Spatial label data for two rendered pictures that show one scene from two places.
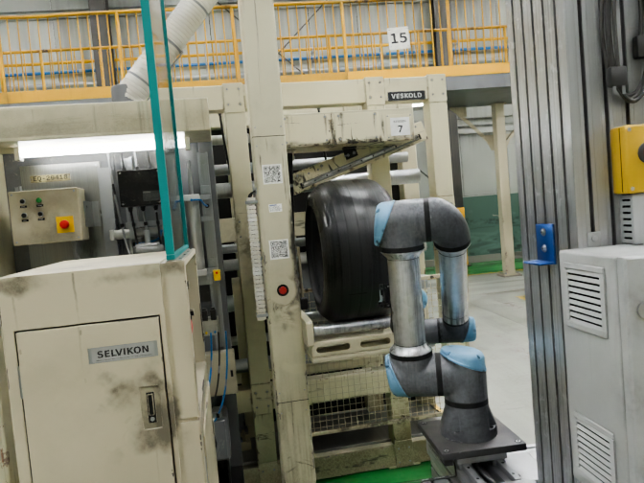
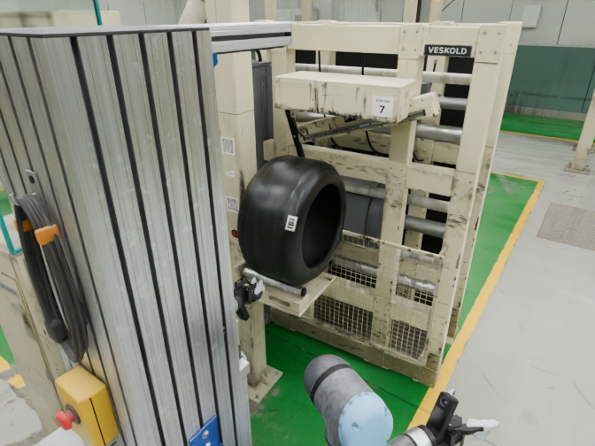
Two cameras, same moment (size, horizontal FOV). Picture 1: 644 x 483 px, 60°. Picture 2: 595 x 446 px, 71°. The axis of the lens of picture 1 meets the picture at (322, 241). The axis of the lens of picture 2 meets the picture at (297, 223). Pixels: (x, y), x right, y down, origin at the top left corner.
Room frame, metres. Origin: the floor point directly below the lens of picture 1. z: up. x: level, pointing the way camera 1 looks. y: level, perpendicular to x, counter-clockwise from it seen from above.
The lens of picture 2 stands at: (0.96, -1.29, 2.05)
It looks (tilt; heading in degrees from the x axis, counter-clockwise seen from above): 27 degrees down; 41
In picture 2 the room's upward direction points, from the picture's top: straight up
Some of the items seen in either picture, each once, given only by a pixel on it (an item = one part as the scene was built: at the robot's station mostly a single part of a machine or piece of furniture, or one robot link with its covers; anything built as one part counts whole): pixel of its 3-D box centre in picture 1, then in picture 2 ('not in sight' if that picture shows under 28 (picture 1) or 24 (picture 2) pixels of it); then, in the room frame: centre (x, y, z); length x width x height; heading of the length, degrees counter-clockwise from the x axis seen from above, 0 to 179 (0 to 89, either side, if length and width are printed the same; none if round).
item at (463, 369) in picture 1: (461, 372); not in sight; (1.48, -0.35, 0.88); 0.13 x 0.12 x 0.14; 79
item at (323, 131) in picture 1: (343, 131); (343, 95); (2.58, -0.14, 1.71); 0.61 x 0.25 x 0.15; 100
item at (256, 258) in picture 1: (257, 258); not in sight; (2.16, 0.26, 1.19); 0.05 x 0.04 x 0.48; 10
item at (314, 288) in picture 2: (347, 343); (288, 284); (2.27, -0.07, 0.80); 0.37 x 0.36 x 0.02; 10
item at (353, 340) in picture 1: (355, 342); (272, 292); (2.13, -0.09, 0.84); 0.36 x 0.09 x 0.06; 100
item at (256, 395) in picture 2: not in sight; (253, 377); (2.20, 0.18, 0.02); 0.27 x 0.27 x 0.04; 10
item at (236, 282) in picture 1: (244, 354); not in sight; (3.01, 0.48, 0.61); 0.33 x 0.06 x 0.86; 10
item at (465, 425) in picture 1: (467, 413); not in sight; (1.48, -0.35, 0.77); 0.15 x 0.15 x 0.10
